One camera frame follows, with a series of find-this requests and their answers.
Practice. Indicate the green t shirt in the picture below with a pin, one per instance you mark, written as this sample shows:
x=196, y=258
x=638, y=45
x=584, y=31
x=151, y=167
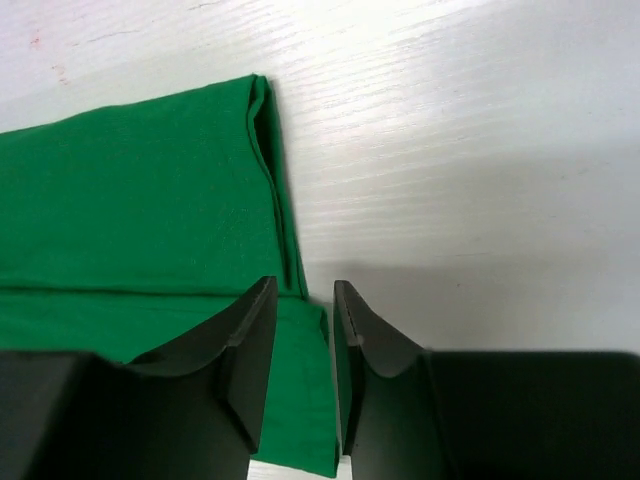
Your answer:
x=125, y=226

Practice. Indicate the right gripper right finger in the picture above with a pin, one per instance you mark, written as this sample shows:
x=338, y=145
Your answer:
x=408, y=412

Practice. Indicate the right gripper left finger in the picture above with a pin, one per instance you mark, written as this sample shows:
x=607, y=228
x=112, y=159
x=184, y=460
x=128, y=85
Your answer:
x=191, y=408

